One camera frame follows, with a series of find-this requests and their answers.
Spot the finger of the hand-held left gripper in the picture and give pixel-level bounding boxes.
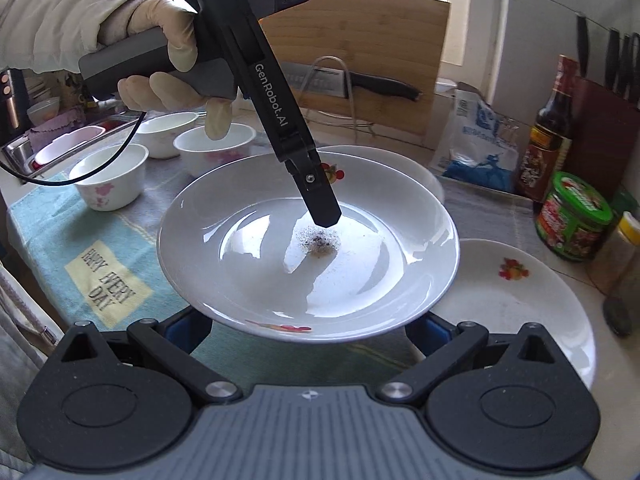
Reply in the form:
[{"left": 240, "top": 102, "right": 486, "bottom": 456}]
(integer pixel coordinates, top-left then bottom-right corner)
[{"left": 284, "top": 149, "right": 343, "bottom": 229}]

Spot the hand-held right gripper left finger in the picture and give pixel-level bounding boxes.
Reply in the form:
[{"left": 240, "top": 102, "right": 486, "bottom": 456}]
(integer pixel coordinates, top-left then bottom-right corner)
[{"left": 47, "top": 304, "right": 241, "bottom": 407}]

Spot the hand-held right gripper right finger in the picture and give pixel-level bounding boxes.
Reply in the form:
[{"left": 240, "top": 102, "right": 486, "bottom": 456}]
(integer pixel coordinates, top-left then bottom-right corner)
[{"left": 377, "top": 312, "right": 575, "bottom": 407}]

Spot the white floral bowl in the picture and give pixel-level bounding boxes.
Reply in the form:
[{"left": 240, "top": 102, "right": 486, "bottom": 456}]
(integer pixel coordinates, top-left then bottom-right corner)
[
  {"left": 173, "top": 123, "right": 257, "bottom": 179},
  {"left": 68, "top": 143, "right": 150, "bottom": 212},
  {"left": 134, "top": 111, "right": 201, "bottom": 159}
]

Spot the large white floral plate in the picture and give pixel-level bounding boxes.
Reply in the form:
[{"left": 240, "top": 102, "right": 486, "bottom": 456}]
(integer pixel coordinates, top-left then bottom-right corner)
[{"left": 156, "top": 151, "right": 460, "bottom": 344}]

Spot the person's left forearm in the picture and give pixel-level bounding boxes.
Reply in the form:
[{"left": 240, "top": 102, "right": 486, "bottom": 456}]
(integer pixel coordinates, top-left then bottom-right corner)
[{"left": 0, "top": 0, "right": 163, "bottom": 70}]

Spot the person's left hand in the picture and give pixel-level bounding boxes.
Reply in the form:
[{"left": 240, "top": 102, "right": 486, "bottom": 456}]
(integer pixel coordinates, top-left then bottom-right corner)
[{"left": 96, "top": 0, "right": 234, "bottom": 142}]

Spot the wooden cutting board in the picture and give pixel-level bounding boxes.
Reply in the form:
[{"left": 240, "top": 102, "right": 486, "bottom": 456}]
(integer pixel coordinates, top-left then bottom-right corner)
[{"left": 260, "top": 0, "right": 451, "bottom": 151}]

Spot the checked kitchen towel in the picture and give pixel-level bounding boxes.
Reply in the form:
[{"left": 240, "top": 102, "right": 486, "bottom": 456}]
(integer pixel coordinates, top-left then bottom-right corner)
[{"left": 5, "top": 152, "right": 543, "bottom": 393}]

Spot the grey cloth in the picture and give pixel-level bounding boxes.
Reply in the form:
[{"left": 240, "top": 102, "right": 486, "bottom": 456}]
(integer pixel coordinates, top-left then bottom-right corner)
[{"left": 0, "top": 262, "right": 68, "bottom": 441}]

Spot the white and blue packet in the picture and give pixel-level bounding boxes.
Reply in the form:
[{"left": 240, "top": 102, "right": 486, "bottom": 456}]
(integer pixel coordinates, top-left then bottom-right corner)
[{"left": 430, "top": 80, "right": 524, "bottom": 194}]

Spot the green lid sauce jar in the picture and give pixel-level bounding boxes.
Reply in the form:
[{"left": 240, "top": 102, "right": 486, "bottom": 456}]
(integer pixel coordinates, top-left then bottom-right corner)
[{"left": 535, "top": 171, "right": 615, "bottom": 262}]

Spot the dark grey round object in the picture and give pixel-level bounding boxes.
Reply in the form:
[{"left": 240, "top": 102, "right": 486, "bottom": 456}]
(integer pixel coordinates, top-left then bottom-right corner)
[{"left": 602, "top": 295, "right": 635, "bottom": 337}]

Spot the yellow lid spice jar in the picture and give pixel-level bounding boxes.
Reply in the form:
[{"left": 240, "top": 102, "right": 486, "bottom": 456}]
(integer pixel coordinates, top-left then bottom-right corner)
[{"left": 585, "top": 211, "right": 640, "bottom": 296}]

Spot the pink and white basin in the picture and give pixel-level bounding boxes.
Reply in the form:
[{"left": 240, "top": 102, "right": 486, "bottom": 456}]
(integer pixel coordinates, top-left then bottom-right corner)
[{"left": 33, "top": 126, "right": 106, "bottom": 167}]

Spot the dark sauce bottle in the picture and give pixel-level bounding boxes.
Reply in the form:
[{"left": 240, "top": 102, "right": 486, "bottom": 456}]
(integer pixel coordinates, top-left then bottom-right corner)
[{"left": 515, "top": 54, "right": 581, "bottom": 204}]

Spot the purple cloth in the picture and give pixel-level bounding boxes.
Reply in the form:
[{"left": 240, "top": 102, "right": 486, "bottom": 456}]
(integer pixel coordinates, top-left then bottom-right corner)
[{"left": 27, "top": 112, "right": 84, "bottom": 153}]

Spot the small white bowl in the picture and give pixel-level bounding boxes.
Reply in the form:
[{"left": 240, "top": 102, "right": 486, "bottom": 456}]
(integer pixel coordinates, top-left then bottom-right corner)
[{"left": 27, "top": 97, "right": 61, "bottom": 126}]

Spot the stainless steel sink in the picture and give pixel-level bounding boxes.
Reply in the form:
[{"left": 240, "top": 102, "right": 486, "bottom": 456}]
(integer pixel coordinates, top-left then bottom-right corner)
[{"left": 0, "top": 125, "right": 107, "bottom": 173}]

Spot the brown knife block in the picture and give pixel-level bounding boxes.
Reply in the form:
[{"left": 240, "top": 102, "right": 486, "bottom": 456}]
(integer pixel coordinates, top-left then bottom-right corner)
[{"left": 565, "top": 76, "right": 640, "bottom": 202}]

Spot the dark kitchen appliance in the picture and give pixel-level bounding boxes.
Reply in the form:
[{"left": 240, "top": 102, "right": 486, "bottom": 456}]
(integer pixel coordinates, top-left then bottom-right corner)
[{"left": 0, "top": 67, "right": 32, "bottom": 137}]

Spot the black handled cleaver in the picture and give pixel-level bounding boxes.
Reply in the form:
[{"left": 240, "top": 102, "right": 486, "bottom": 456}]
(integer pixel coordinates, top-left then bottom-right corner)
[{"left": 282, "top": 61, "right": 423, "bottom": 102}]

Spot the metal wire rack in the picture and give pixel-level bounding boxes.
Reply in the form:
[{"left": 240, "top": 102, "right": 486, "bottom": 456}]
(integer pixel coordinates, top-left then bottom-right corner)
[{"left": 300, "top": 56, "right": 382, "bottom": 142}]

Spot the black cable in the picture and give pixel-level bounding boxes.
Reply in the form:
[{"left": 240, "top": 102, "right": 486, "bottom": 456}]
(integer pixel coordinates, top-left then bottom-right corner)
[{"left": 0, "top": 109, "right": 149, "bottom": 187}]

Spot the black handled knife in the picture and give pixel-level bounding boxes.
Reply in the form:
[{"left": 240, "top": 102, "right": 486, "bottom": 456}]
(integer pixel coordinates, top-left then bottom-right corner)
[
  {"left": 604, "top": 27, "right": 620, "bottom": 87},
  {"left": 619, "top": 34, "right": 634, "bottom": 97},
  {"left": 575, "top": 11, "right": 590, "bottom": 77}
]

